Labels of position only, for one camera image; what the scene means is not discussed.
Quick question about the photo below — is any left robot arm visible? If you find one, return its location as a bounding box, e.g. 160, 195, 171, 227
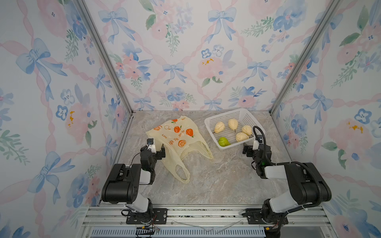
101, 139, 168, 226

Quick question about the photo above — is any black corrugated cable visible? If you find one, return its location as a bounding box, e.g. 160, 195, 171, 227
252, 125, 325, 209

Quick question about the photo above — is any corner aluminium post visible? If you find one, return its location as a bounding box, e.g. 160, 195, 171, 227
269, 0, 341, 116
73, 0, 133, 116

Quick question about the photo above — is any right corner aluminium post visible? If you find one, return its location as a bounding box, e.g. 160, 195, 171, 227
269, 0, 341, 116

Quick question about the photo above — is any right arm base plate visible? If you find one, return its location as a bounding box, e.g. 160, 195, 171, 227
241, 208, 283, 225

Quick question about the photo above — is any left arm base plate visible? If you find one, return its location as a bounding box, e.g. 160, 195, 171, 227
121, 208, 168, 226

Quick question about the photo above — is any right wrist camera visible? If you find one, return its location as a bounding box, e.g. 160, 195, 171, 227
253, 135, 263, 150

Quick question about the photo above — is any white plastic basket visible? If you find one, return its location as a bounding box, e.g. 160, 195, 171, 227
204, 108, 266, 150

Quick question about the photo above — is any yellow plastic bag orange print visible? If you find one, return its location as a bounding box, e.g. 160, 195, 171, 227
146, 116, 213, 183

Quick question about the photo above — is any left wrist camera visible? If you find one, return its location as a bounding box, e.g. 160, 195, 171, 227
147, 138, 156, 154

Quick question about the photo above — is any beige pear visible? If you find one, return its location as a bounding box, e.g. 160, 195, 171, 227
214, 122, 225, 133
228, 119, 239, 131
241, 125, 253, 136
236, 132, 250, 142

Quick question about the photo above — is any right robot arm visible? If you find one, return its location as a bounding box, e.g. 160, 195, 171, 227
242, 144, 332, 225

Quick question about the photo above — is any aluminium frame rail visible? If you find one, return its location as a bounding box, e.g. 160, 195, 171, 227
76, 203, 338, 238

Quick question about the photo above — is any left corner aluminium post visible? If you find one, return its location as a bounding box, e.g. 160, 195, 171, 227
73, 0, 133, 116

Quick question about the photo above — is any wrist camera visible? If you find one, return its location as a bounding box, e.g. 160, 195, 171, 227
253, 135, 263, 150
147, 138, 156, 154

